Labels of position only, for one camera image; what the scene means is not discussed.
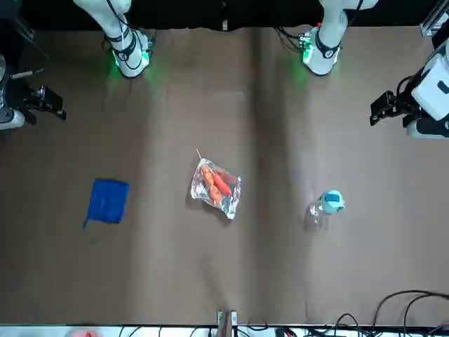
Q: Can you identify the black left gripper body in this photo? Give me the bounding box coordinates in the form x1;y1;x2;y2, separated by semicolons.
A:
394;87;422;119

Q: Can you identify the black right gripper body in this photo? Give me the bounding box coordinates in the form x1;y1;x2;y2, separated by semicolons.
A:
13;85;46;116

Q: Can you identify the clear seasoning bottle teal cap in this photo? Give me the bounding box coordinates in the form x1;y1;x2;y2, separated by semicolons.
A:
303;189;347;232

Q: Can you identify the blue dishcloth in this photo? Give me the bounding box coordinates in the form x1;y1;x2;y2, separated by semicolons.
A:
82;178;130;231

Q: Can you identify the red sausage skewer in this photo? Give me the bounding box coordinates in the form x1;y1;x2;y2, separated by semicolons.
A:
213;171;233;196

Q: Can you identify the aluminium frame rail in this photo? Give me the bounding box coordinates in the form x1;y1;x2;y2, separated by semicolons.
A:
420;0;449;38

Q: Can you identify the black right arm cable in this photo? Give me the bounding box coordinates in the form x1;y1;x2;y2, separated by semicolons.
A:
103;0;148;71

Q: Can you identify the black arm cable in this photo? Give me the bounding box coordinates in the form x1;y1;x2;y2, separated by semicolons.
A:
103;0;148;71
279;26;306;53

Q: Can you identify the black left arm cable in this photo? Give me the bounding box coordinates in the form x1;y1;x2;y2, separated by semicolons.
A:
279;26;306;53

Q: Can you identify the black desk cable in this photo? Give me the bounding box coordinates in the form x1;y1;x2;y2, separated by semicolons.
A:
373;289;449;337
335;313;362;334
403;293;449;337

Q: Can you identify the aluminium camera post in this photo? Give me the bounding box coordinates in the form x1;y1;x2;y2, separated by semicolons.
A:
216;310;239;337

